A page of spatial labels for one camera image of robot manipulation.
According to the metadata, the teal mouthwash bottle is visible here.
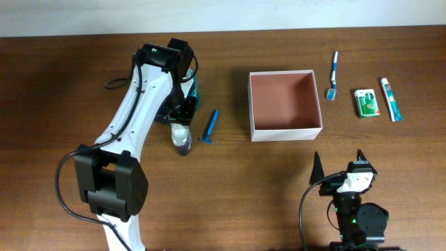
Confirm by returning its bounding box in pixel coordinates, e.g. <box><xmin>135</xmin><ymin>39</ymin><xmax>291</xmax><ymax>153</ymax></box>
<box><xmin>180</xmin><ymin>77</ymin><xmax>199</xmax><ymax>115</ymax></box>

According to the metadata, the clear spray bottle dark liquid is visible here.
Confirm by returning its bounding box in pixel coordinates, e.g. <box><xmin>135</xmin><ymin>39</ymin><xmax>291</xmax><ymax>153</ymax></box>
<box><xmin>171</xmin><ymin>123</ymin><xmax>192</xmax><ymax>156</ymax></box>

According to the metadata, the green soap box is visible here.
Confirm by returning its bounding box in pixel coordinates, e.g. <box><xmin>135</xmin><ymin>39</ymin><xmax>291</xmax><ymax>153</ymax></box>
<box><xmin>353</xmin><ymin>89</ymin><xmax>380</xmax><ymax>118</ymax></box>

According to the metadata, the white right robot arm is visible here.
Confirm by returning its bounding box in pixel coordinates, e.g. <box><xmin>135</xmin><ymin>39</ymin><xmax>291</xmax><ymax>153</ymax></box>
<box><xmin>319</xmin><ymin>150</ymin><xmax>389</xmax><ymax>250</ymax></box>

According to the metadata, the blue disposable razor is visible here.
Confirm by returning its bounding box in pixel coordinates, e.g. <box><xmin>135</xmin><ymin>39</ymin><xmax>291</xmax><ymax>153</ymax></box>
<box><xmin>199</xmin><ymin>109</ymin><xmax>220</xmax><ymax>144</ymax></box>

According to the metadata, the green white toothpaste tube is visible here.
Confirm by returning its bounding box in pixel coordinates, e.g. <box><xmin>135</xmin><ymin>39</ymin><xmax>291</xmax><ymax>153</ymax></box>
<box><xmin>380</xmin><ymin>78</ymin><xmax>403</xmax><ymax>122</ymax></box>

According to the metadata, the blue white toothbrush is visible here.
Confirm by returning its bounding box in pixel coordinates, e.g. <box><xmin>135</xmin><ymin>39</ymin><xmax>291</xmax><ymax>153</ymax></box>
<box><xmin>326</xmin><ymin>51</ymin><xmax>339</xmax><ymax>100</ymax></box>

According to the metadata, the pink open cardboard box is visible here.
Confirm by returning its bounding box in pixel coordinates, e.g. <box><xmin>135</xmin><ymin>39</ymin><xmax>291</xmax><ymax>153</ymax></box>
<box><xmin>247</xmin><ymin>70</ymin><xmax>323</xmax><ymax>142</ymax></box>

